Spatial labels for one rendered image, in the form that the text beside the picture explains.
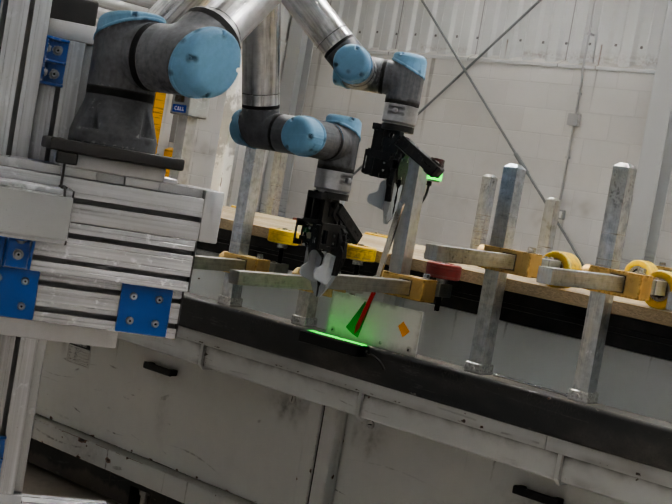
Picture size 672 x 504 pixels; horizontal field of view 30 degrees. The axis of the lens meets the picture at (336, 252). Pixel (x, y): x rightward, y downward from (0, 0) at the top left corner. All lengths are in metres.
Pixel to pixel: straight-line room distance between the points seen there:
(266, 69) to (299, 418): 1.15
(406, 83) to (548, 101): 8.70
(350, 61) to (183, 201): 0.56
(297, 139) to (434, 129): 9.69
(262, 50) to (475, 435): 0.92
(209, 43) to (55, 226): 0.38
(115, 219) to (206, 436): 1.47
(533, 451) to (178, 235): 0.90
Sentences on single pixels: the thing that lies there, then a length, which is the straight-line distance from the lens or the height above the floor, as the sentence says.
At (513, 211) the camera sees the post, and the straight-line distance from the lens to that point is 2.64.
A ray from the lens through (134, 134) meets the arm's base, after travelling 2.15.
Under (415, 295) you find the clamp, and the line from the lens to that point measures 2.74.
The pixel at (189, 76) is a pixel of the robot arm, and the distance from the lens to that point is 2.05.
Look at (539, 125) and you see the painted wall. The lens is 11.36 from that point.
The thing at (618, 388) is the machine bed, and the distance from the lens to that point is 2.74.
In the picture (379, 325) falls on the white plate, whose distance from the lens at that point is 2.80.
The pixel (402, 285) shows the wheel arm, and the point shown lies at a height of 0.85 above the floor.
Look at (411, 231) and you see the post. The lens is 2.79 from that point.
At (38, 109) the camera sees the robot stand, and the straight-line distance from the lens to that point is 2.38.
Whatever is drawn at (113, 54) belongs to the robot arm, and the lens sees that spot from 2.16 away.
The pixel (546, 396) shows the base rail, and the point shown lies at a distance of 2.55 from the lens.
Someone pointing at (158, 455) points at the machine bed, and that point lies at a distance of 3.68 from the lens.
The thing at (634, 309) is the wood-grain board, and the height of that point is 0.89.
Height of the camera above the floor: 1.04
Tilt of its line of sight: 3 degrees down
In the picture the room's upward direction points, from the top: 10 degrees clockwise
